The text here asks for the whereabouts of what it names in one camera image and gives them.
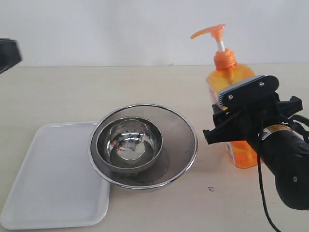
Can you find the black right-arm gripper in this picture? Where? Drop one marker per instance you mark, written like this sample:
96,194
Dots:
247,106

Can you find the orange pump soap bottle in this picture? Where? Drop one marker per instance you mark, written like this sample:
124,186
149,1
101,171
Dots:
227,72

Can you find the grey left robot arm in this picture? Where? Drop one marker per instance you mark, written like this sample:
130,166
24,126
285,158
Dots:
10,54

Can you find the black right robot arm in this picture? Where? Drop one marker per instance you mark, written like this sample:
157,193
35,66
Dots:
284,148

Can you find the small stainless steel bowl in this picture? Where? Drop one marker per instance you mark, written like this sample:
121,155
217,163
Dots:
128,145

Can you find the steel mesh strainer basket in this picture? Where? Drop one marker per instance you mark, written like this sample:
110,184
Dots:
177,155

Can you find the white rectangular plastic tray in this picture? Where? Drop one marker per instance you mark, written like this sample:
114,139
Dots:
56,186

